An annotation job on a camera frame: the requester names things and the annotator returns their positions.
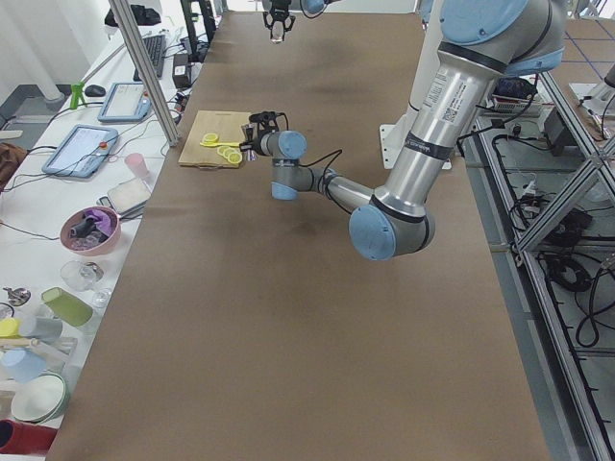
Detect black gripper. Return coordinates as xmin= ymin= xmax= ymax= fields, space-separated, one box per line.
xmin=263 ymin=0 xmax=296 ymax=33
xmin=239 ymin=134 xmax=267 ymax=155

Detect clear glass cup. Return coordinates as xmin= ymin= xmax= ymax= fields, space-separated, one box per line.
xmin=270 ymin=22 xmax=285 ymax=44

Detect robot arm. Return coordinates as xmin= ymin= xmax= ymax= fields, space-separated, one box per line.
xmin=239 ymin=1 xmax=568 ymax=260
xmin=261 ymin=0 xmax=335 ymax=32

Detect pink plastic cup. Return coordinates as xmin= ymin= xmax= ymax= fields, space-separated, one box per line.
xmin=124 ymin=153 xmax=149 ymax=180

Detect green plastic cup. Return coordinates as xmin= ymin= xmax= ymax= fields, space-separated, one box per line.
xmin=41 ymin=287 xmax=93 ymax=328

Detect grey cup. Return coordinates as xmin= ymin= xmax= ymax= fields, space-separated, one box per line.
xmin=18 ymin=316 xmax=63 ymax=342

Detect light blue cup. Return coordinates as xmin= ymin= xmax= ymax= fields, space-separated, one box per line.
xmin=1 ymin=348 xmax=47 ymax=383

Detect wooden cutting board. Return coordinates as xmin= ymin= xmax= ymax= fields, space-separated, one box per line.
xmin=178 ymin=110 xmax=249 ymax=169

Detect top separate lemon slice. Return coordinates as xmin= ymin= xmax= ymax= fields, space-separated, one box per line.
xmin=202 ymin=133 xmax=219 ymax=144

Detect yellow plastic knife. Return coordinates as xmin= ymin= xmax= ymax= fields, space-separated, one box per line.
xmin=200 ymin=141 xmax=240 ymax=148

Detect far teach pendant tablet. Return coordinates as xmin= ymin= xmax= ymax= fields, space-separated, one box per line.
xmin=97 ymin=82 xmax=151 ymax=123

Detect teach pendant tablet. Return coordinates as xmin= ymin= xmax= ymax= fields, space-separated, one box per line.
xmin=41 ymin=125 xmax=119 ymax=179
xmin=97 ymin=82 xmax=151 ymax=123

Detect digital kitchen scale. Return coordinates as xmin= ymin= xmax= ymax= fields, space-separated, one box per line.
xmin=96 ymin=178 xmax=151 ymax=221

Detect black keyboard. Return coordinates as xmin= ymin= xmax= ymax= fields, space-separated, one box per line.
xmin=142 ymin=35 xmax=166 ymax=79

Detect computer mouse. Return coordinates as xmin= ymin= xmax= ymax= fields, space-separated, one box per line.
xmin=84 ymin=85 xmax=107 ymax=97

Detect near teach pendant tablet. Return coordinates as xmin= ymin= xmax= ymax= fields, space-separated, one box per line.
xmin=41 ymin=125 xmax=119 ymax=179

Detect pink bowl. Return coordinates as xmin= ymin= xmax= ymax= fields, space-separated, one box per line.
xmin=60 ymin=206 xmax=121 ymax=256

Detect green clamp tool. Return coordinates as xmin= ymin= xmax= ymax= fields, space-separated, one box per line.
xmin=69 ymin=82 xmax=87 ymax=109

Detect wine glass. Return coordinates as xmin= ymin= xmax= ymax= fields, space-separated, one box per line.
xmin=60 ymin=260 xmax=111 ymax=309

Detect black power adapter box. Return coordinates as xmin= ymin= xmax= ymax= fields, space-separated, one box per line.
xmin=544 ymin=109 xmax=577 ymax=157

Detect white bowl green rim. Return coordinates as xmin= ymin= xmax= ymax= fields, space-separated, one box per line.
xmin=11 ymin=373 xmax=69 ymax=424

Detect red bowl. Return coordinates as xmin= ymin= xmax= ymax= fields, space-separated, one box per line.
xmin=1 ymin=420 xmax=58 ymax=456

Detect lemon slice nearest handle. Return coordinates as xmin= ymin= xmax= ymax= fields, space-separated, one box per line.
xmin=226 ymin=151 xmax=243 ymax=165

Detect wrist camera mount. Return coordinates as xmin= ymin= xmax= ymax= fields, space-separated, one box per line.
xmin=249 ymin=110 xmax=285 ymax=137

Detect aluminium frame post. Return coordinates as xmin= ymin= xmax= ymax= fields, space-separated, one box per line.
xmin=109 ymin=0 xmax=180 ymax=147

